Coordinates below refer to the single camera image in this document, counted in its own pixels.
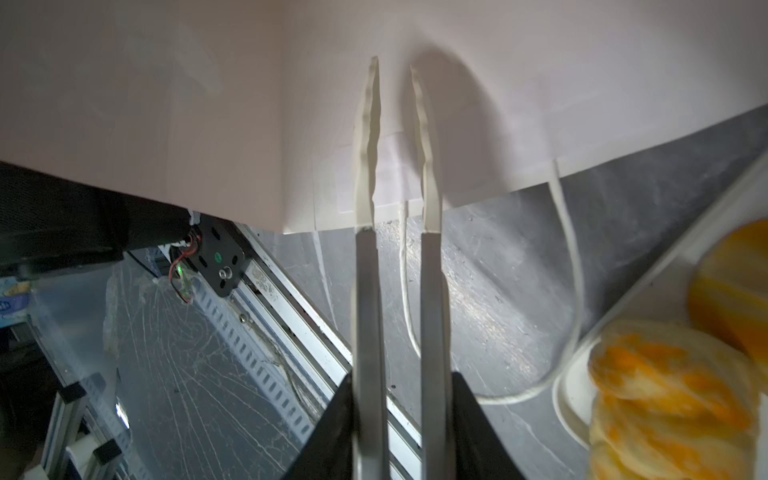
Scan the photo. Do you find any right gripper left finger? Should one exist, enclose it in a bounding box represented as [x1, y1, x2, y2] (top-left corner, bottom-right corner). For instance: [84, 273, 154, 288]
[351, 57, 390, 479]

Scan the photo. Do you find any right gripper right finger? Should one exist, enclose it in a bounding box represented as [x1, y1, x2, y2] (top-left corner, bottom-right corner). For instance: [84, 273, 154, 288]
[411, 68, 456, 479]

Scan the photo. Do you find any orange swirl fake bread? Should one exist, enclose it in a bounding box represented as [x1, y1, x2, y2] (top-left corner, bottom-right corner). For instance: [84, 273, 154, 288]
[587, 320, 762, 479]

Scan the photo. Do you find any round bundt fake bread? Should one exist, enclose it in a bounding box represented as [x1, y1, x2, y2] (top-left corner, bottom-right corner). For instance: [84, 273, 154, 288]
[687, 219, 767, 364]

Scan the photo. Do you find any red white paper bag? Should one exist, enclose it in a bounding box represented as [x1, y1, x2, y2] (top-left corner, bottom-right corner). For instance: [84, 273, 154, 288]
[1, 1, 767, 256]

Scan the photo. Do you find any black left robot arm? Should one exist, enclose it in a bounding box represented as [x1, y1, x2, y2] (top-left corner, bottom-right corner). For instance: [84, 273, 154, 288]
[1, 162, 190, 280]

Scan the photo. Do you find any white rectangular tray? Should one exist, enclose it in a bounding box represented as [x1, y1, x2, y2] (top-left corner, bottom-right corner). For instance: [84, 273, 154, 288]
[553, 158, 767, 479]

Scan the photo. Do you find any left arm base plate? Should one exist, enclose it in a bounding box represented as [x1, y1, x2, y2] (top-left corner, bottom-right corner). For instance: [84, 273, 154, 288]
[181, 214, 252, 298]

